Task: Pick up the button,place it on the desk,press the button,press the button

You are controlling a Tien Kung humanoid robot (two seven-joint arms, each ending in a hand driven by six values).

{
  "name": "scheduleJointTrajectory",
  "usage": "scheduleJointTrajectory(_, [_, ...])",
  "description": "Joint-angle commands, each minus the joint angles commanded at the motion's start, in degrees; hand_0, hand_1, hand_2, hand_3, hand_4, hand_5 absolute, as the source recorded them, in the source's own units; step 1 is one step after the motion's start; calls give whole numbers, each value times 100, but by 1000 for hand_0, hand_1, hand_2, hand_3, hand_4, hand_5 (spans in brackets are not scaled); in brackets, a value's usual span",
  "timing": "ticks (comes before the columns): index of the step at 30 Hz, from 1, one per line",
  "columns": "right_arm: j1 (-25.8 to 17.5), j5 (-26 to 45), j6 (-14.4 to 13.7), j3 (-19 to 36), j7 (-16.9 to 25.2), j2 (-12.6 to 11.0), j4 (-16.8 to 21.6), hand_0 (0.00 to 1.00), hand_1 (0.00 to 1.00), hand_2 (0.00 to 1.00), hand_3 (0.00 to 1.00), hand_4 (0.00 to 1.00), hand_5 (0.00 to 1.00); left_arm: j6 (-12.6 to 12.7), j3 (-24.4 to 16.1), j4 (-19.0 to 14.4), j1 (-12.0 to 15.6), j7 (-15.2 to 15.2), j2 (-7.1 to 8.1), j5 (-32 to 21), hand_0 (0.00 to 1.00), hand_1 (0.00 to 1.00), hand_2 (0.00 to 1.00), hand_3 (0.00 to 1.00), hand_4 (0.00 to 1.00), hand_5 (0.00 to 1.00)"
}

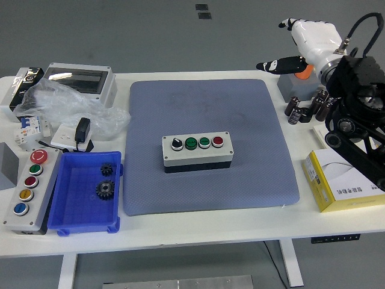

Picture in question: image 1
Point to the dark brown capacitor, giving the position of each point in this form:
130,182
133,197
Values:
316,106
330,100
292,105
323,111
295,116
321,94

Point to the large black gear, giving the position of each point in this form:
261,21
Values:
105,189

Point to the blue plastic bin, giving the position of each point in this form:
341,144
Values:
78,210

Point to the white blue circuit breaker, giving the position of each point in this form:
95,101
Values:
30,126

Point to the grey base block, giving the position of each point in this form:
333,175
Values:
293,88

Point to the yellow white carton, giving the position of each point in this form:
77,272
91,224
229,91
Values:
346,186

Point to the white box with black panel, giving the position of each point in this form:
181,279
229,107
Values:
9,90

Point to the five-button grey control box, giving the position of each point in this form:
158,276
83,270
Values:
42,186

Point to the grey metal plate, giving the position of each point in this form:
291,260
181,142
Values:
180,283

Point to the grey enclosure with clear lid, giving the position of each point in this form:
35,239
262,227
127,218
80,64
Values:
78,79

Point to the clear plastic bag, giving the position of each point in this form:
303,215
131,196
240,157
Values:
75,105

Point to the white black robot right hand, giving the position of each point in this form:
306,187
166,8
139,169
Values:
316,39

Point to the orange cylinder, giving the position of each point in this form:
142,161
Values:
303,75

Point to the black desk control panel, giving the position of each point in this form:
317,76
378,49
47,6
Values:
335,238

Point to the grey metal block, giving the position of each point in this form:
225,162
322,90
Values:
7,168

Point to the dark floor outlet plate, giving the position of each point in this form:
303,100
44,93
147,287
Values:
201,7
204,15

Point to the small black gear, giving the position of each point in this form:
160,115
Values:
106,169

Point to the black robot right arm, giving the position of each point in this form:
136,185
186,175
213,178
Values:
361,78

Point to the four-button grey control box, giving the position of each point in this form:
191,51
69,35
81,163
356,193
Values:
195,156

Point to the white table leg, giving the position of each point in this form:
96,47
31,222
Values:
67,271
291,265

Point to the short black capacitor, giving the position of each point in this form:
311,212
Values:
305,116

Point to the black power adapter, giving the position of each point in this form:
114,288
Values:
82,129

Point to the grey-blue padded mat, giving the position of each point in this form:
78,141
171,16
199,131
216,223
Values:
180,105

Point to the white wall socket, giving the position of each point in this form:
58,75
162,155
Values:
63,137

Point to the white wall switch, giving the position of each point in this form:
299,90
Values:
319,132

